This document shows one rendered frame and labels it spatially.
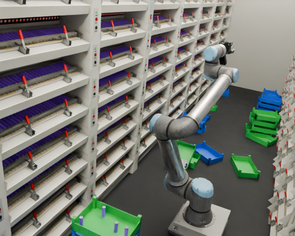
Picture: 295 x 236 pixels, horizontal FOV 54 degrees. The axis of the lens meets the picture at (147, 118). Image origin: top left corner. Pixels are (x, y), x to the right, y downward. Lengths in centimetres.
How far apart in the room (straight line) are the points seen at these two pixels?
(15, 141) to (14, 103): 18
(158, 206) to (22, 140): 134
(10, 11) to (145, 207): 170
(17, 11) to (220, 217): 176
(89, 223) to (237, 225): 122
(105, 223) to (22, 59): 93
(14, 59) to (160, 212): 159
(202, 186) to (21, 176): 112
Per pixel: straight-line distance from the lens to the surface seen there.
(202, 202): 202
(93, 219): 168
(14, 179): 148
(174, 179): 198
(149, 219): 228
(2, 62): 122
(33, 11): 130
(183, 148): 296
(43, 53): 135
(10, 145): 137
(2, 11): 120
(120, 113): 213
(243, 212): 257
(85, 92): 170
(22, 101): 132
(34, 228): 177
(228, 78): 188
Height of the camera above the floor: 157
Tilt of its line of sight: 24 degrees down
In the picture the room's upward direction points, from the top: 6 degrees clockwise
